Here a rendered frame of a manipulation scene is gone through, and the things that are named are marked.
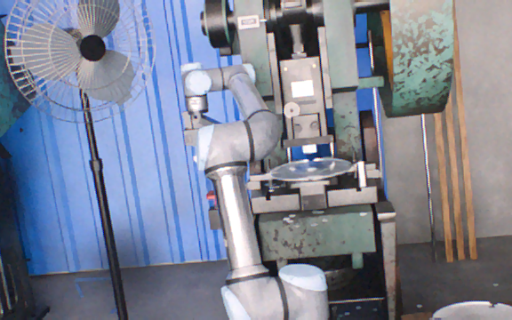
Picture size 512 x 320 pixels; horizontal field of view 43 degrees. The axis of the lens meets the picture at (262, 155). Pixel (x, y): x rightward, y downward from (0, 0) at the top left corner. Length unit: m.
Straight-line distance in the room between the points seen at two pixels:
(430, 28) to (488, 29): 1.65
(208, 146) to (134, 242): 2.19
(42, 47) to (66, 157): 1.41
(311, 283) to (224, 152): 0.40
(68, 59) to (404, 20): 1.24
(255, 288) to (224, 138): 0.39
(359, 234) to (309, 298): 0.63
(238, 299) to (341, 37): 1.01
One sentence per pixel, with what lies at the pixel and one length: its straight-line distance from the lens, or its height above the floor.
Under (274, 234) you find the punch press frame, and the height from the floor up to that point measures 0.59.
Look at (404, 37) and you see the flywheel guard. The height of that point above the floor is 1.21.
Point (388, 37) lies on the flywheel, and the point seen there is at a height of 1.19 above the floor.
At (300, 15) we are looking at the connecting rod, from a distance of 2.28.
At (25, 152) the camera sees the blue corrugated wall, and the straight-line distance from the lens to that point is 3.92.
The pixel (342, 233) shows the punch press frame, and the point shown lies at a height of 0.58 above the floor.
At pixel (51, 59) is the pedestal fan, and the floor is 1.27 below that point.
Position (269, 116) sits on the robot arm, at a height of 1.06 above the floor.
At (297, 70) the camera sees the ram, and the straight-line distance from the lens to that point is 2.28.
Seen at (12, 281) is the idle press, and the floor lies 0.24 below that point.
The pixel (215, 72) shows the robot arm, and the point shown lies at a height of 1.17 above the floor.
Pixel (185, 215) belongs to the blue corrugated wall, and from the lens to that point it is 3.72.
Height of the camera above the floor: 1.31
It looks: 11 degrees down
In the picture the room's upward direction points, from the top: 7 degrees counter-clockwise
